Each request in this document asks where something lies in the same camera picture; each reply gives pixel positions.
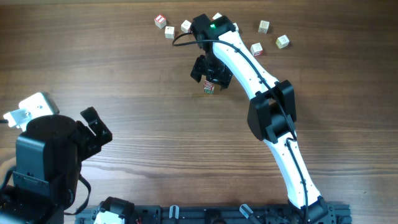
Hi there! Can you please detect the red U letter block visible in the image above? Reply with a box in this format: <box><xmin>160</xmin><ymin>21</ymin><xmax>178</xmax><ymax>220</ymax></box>
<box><xmin>203</xmin><ymin>80</ymin><xmax>215</xmax><ymax>92</ymax></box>

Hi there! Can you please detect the plain white wooden block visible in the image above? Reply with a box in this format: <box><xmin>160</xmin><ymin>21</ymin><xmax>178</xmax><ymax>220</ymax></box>
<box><xmin>165</xmin><ymin>26</ymin><xmax>175</xmax><ymax>39</ymax></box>

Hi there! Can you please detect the white block green side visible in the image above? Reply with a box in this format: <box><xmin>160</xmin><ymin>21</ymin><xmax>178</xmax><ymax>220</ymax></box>
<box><xmin>204</xmin><ymin>90</ymin><xmax>214</xmax><ymax>95</ymax></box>

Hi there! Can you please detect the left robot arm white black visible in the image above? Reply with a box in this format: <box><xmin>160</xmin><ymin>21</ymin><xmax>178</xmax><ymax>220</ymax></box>
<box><xmin>1</xmin><ymin>107</ymin><xmax>113</xmax><ymax>223</ymax></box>

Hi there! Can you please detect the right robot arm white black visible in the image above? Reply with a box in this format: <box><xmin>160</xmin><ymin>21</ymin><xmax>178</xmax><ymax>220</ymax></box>
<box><xmin>190</xmin><ymin>14</ymin><xmax>328</xmax><ymax>223</ymax></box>

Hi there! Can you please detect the white block red side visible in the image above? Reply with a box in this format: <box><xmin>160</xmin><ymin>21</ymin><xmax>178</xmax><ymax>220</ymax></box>
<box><xmin>180</xmin><ymin>20</ymin><xmax>192</xmax><ymax>33</ymax></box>

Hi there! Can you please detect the white block red bottom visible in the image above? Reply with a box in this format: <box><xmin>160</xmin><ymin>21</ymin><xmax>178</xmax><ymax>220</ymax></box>
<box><xmin>251</xmin><ymin>42</ymin><xmax>263</xmax><ymax>57</ymax></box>

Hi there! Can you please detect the white block dark picture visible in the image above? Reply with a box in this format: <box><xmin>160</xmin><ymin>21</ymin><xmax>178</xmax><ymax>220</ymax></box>
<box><xmin>233</xmin><ymin>23</ymin><xmax>239</xmax><ymax>33</ymax></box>

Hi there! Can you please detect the red M letter block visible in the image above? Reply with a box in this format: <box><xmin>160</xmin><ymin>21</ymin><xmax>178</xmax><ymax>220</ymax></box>
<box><xmin>212</xmin><ymin>12</ymin><xmax>222</xmax><ymax>20</ymax></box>

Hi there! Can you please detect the red I letter block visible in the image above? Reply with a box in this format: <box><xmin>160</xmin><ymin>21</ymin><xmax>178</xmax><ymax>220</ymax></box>
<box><xmin>154</xmin><ymin>14</ymin><xmax>167</xmax><ymax>29</ymax></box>

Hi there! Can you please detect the white block tan picture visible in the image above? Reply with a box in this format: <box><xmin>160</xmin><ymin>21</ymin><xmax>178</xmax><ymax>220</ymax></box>
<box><xmin>258</xmin><ymin>20</ymin><xmax>270</xmax><ymax>34</ymax></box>

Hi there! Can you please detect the yellow edged white block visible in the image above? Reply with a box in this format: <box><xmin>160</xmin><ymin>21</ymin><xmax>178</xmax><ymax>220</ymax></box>
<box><xmin>275</xmin><ymin>35</ymin><xmax>290</xmax><ymax>49</ymax></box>

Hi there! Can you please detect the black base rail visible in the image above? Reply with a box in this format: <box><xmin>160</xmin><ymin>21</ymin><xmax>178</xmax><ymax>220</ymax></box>
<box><xmin>74</xmin><ymin>203</ymin><xmax>352</xmax><ymax>224</ymax></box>

